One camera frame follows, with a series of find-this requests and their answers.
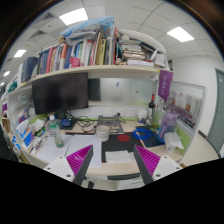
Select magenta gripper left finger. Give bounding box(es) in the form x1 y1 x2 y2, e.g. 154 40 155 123
66 145 93 186

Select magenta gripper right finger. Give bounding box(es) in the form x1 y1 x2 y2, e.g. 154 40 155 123
134 145 160 185

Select clear plastic water bottle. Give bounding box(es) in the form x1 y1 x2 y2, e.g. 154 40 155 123
49 117 64 148

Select purple water jug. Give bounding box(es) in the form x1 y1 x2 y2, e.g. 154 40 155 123
157 112 178 143

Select white paper on mat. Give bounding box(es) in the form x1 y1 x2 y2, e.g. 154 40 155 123
105 150 131 163

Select white crumpled tissue bag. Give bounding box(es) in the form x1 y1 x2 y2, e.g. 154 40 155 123
164 132 183 152

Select white paper sheets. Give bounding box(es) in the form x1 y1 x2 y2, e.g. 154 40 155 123
37 134 102 167

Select black desk mat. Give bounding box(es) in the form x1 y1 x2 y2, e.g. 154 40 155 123
102 126 161 162

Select red round coaster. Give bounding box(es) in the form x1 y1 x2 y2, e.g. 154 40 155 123
117 134 130 142

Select white bowl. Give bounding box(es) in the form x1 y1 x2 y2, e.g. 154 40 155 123
95 125 110 142

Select grey laptop stand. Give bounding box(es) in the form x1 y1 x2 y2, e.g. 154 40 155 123
97 115 124 134

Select dark wine bottle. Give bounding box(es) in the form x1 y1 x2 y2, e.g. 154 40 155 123
148 94 155 118

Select black computer monitor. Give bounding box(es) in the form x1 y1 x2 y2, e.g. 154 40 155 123
32 73 88 114

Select grey door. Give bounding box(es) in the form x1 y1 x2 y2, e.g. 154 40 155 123
207 69 224 153

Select photo poster board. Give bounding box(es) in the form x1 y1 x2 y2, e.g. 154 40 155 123
166 82 205 132

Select purple hanging banner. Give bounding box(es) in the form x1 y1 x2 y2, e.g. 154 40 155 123
158 70 173 101

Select black binder on shelf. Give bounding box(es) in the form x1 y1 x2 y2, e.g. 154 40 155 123
21 57 38 82

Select stack of books on shelf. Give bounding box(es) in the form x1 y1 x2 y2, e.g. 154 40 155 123
115 34 167 68

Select row of books on shelf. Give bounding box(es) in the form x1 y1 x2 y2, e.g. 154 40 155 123
37 28 117 74

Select blue plastic bag on books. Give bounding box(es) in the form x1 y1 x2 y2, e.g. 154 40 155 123
60 16 114 44

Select blue coiled cable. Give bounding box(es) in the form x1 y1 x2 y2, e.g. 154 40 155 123
131 128 155 141

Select white wall shelf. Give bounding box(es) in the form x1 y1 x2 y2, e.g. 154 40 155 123
11 65 162 93

